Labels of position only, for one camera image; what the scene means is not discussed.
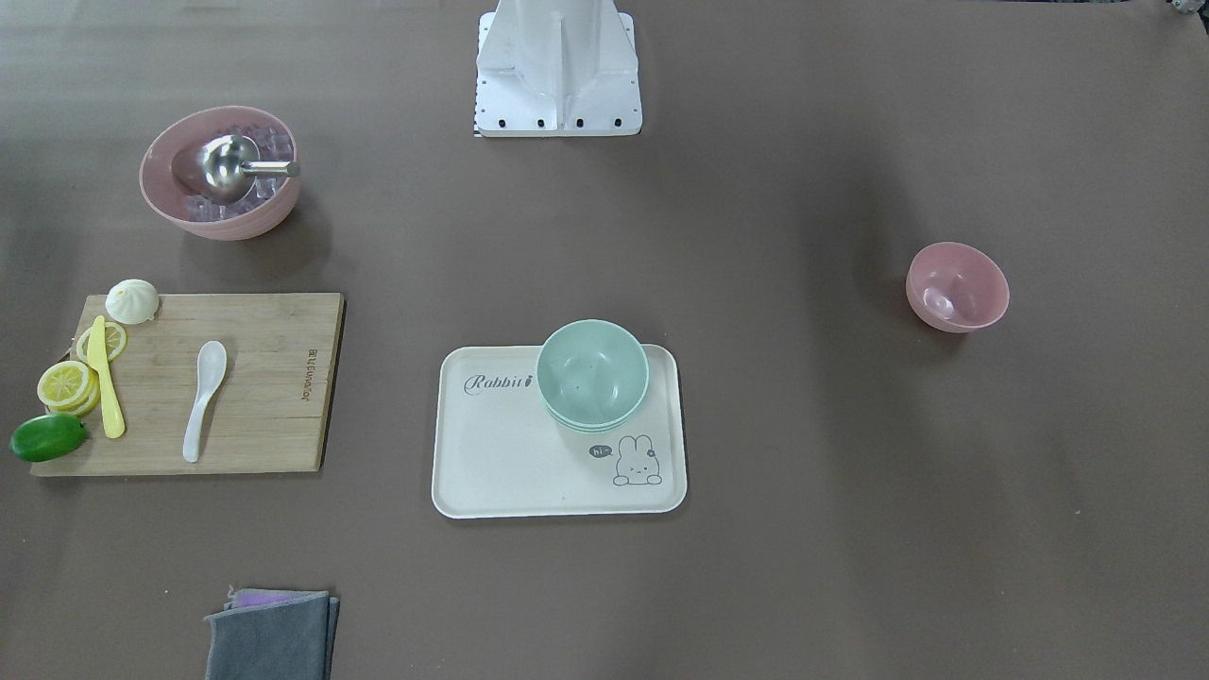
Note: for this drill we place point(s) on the white toy bun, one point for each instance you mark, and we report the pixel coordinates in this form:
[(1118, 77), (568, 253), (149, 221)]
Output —
[(132, 302)]

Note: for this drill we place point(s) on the small pink bowl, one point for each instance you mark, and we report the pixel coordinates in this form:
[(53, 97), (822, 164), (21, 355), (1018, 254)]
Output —
[(956, 288)]

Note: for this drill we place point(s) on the metal ice scoop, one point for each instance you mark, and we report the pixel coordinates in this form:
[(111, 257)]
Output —
[(225, 169)]

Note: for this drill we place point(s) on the grey folded cloth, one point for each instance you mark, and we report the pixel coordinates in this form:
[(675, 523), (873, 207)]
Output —
[(284, 641)]

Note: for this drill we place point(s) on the large pink ice bowl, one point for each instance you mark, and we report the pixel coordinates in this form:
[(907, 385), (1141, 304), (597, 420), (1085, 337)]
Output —
[(169, 201)]

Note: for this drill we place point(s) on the purple cloth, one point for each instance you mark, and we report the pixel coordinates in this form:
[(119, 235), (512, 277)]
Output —
[(254, 597)]

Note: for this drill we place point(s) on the green toy lime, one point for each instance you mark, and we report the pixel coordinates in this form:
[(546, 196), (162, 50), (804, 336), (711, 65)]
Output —
[(48, 437)]

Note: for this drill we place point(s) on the white ceramic spoon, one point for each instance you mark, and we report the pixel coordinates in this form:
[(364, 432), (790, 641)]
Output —
[(211, 367)]

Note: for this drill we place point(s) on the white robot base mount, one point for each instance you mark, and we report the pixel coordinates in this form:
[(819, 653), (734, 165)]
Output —
[(557, 69)]

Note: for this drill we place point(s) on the wooden cutting board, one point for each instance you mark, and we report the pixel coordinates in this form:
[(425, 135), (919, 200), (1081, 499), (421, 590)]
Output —
[(269, 415)]

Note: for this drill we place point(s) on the lemon slice under knife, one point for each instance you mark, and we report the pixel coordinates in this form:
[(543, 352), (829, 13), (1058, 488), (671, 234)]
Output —
[(115, 341)]

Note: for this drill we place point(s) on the upper lemon slice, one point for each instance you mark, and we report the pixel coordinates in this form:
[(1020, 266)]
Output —
[(65, 385)]

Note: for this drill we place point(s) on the cream rabbit tray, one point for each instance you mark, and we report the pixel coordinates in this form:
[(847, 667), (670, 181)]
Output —
[(498, 453)]

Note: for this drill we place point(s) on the yellow plastic knife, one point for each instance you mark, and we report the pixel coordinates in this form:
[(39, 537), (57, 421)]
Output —
[(113, 420)]

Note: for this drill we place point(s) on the lower hidden lemon slice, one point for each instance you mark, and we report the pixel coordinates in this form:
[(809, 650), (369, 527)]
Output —
[(84, 407)]

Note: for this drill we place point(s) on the lower green bowl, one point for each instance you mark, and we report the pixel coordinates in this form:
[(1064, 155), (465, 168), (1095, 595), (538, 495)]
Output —
[(591, 428)]

